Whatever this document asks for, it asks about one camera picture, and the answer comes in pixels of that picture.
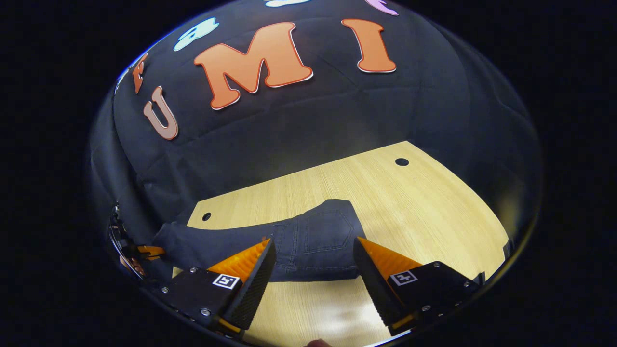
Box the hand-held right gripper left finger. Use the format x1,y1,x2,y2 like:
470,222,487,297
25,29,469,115
144,237,278,337

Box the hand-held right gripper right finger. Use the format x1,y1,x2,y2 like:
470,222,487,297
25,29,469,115
353,236,483,337

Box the dark grey jeans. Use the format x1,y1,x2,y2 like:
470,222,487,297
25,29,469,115
152,199,369,282

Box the black backdrop cloth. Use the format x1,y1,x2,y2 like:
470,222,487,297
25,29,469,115
87,0,543,285

